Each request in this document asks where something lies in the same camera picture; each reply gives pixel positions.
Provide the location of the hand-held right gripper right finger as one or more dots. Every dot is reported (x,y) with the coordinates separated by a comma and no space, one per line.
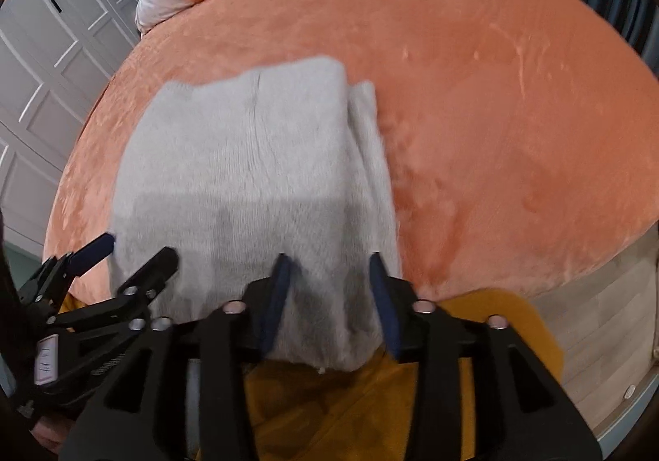
(383,301)

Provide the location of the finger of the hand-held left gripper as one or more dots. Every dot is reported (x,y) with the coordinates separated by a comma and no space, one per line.
(149,275)
(95,247)

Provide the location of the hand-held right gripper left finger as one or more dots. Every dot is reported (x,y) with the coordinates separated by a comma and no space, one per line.
(275,299)

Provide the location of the white knit sweater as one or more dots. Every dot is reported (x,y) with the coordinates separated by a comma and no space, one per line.
(247,157)

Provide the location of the person's mustard yellow pants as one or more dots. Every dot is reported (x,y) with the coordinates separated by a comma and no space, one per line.
(334,414)

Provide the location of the white panelled wardrobe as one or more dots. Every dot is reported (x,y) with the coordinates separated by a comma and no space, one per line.
(51,54)

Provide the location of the orange plush blanket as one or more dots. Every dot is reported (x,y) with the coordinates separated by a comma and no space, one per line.
(489,105)

